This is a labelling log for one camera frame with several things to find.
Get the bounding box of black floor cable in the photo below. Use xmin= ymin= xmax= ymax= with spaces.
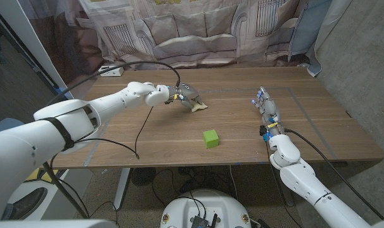
xmin=151 ymin=168 xmax=208 ymax=210

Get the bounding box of white partition panel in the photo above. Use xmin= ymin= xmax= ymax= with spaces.
xmin=0 ymin=0 xmax=74 ymax=101

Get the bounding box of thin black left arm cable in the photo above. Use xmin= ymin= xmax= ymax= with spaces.
xmin=73 ymin=106 xmax=155 ymax=160

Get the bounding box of pale yellow sponge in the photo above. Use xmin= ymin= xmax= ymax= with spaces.
xmin=191 ymin=100 xmax=208 ymax=113

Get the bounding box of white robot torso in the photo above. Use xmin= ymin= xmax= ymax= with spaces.
xmin=0 ymin=219 xmax=118 ymax=228

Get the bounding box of long grey tape strip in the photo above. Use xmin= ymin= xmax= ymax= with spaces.
xmin=198 ymin=87 xmax=293 ymax=95

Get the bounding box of round black fan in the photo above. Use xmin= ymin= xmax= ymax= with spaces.
xmin=131 ymin=167 xmax=157 ymax=187

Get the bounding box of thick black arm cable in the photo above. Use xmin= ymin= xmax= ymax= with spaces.
xmin=45 ymin=60 xmax=182 ymax=107
xmin=285 ymin=127 xmax=384 ymax=221

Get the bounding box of yellow round object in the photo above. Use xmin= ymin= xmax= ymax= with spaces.
xmin=24 ymin=167 xmax=59 ymax=183

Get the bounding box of blue chair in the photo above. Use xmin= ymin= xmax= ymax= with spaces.
xmin=0 ymin=117 xmax=25 ymax=136

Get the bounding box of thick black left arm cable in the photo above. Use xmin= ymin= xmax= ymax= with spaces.
xmin=45 ymin=60 xmax=182 ymax=107

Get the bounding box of green cube block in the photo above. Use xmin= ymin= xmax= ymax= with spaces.
xmin=202 ymin=129 xmax=220 ymax=149

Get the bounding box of white table leg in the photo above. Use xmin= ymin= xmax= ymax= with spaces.
xmin=113 ymin=167 xmax=131 ymax=210

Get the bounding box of printed sofa room backdrop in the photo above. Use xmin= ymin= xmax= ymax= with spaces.
xmin=19 ymin=0 xmax=310 ymax=71

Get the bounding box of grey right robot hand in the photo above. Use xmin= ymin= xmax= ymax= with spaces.
xmin=250 ymin=85 xmax=283 ymax=139

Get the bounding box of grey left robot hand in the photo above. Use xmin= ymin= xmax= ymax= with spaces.
xmin=168 ymin=83 xmax=204 ymax=112

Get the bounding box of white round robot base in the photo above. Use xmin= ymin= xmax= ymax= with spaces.
xmin=160 ymin=189 xmax=252 ymax=228

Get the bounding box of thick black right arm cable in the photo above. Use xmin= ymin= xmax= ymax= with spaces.
xmin=285 ymin=127 xmax=384 ymax=221

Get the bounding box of blue cloth curtain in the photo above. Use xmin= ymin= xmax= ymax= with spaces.
xmin=288 ymin=0 xmax=354 ymax=78

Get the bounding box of white power strip box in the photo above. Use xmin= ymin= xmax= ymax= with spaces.
xmin=98 ymin=65 xmax=125 ymax=77

